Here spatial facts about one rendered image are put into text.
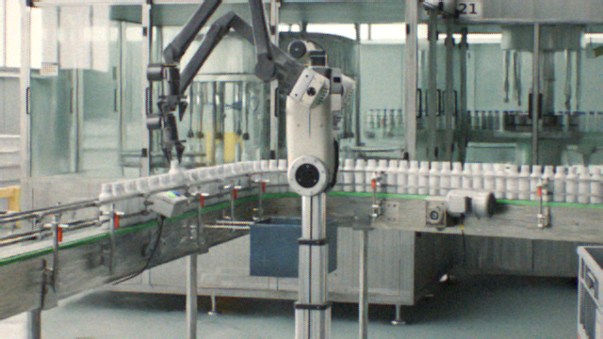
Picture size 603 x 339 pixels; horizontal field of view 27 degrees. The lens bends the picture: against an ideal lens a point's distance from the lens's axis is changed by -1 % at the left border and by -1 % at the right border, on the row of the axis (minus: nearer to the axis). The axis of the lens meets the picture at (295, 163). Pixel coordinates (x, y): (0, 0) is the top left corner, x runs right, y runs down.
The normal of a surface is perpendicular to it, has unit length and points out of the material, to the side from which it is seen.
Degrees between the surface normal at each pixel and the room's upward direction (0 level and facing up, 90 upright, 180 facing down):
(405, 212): 90
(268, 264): 90
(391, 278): 90
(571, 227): 90
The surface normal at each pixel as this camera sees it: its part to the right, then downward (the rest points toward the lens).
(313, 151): -0.26, 0.23
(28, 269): 0.96, 0.02
